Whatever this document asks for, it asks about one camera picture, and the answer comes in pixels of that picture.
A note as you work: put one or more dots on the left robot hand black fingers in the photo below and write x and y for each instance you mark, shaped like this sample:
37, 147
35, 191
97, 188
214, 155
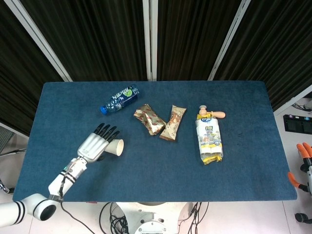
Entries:
92, 146

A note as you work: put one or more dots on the white paper cup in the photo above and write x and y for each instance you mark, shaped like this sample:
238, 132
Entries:
117, 147

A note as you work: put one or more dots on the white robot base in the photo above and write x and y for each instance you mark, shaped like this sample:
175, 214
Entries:
151, 217

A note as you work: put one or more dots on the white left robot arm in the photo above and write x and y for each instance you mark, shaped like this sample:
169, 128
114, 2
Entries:
61, 181

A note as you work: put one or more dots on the blue plastic drink bottle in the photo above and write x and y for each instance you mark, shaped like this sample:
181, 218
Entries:
120, 98

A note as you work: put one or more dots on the gold foil snack packet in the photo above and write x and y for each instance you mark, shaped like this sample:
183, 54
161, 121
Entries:
148, 119

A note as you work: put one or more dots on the blue fabric table mat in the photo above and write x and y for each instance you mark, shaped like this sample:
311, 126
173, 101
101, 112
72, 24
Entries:
170, 175

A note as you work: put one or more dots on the beige snack bar wrapper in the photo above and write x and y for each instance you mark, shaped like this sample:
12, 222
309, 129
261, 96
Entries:
173, 123

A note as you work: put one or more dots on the grey ribbed panel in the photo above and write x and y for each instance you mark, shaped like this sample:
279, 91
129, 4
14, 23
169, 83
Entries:
5, 139

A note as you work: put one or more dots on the black pleated curtain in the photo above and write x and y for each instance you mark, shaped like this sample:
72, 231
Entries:
280, 44
14, 73
190, 36
97, 36

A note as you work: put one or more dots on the black electronics box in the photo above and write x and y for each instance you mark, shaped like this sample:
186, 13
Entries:
297, 124

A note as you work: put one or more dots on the black chair caster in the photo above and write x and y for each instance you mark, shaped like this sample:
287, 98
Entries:
302, 217

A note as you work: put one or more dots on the white frame post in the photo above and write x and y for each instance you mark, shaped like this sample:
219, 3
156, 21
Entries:
292, 101
150, 39
229, 39
39, 39

